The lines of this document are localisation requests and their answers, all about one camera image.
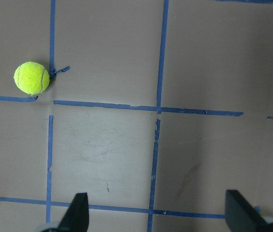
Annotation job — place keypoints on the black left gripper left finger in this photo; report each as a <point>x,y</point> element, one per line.
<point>76,218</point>

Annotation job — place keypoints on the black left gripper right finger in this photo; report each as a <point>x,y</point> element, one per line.
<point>240,216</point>

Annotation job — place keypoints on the tennis ball near tape curl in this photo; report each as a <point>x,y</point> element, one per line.
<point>31,78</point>

